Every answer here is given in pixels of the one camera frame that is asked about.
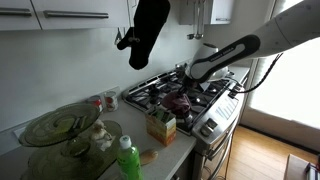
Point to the orange carton box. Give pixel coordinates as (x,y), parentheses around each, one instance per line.
(160,128)

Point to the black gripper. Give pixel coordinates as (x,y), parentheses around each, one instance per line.
(189,84)

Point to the steel cooking pot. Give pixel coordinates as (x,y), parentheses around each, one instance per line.
(180,70)

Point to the green glass tiered stand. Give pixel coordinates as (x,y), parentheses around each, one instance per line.
(60,126)

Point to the brown wooden box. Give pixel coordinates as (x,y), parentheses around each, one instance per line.
(295,168)

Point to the pink cloth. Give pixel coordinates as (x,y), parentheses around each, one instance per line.
(176,103)

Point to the hanging metal kitchen utensils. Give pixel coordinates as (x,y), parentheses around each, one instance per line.
(199,20)

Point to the green plastic bottle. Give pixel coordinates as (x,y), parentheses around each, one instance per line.
(129,163)

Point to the white garlic bulbs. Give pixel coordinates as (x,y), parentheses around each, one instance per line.
(101,135)

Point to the red white tin can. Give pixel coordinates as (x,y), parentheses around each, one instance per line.
(95,102)
(111,101)

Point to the silver stove knob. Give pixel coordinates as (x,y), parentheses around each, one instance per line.
(232,94)
(205,131)
(211,123)
(237,88)

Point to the white upper cabinet drawer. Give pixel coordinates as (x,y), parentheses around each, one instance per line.
(76,5)

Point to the stainless steel gas stove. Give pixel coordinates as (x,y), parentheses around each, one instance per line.
(220,116)

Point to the black oven mitt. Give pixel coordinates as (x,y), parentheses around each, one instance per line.
(146,33)

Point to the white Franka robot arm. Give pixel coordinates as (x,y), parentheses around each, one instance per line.
(290,30)

